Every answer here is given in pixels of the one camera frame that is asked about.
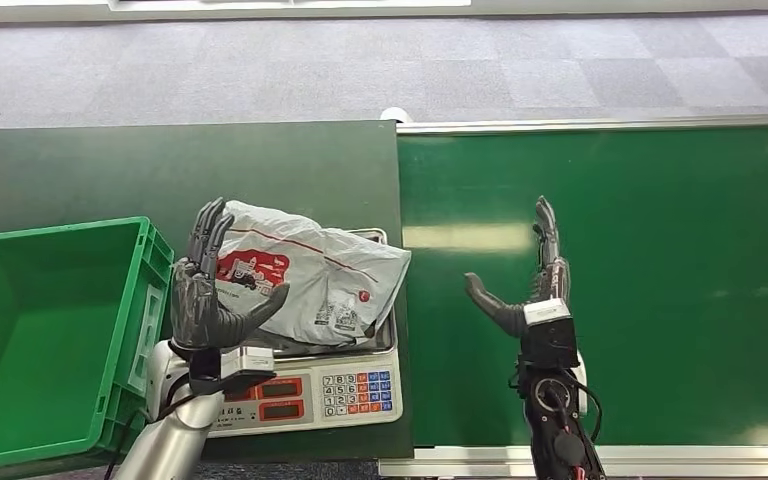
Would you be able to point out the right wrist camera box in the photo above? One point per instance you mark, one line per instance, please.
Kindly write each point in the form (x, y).
(550, 331)

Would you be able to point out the white red-printed plastic package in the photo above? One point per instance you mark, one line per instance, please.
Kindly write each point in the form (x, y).
(331, 285)

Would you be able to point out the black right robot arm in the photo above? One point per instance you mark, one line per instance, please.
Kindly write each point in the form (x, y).
(559, 430)

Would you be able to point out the white conveyor roller end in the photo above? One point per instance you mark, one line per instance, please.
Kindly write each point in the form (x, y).
(396, 114)

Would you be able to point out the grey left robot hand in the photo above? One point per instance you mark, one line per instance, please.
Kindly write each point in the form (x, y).
(202, 308)

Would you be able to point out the green conveyor belt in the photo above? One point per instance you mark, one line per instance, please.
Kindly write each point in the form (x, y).
(689, 298)

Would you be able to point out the white scale with steel tray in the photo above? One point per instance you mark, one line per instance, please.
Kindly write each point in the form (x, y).
(344, 394)

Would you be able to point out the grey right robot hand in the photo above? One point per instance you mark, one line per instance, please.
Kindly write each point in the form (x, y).
(546, 278)

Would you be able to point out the green plastic crate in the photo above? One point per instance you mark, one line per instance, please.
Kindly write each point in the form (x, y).
(46, 344)

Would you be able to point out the aluminium conveyor side rail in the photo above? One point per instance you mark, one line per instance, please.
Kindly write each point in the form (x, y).
(689, 460)
(596, 124)

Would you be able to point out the white baseboard strip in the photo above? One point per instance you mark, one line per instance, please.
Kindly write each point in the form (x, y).
(556, 8)

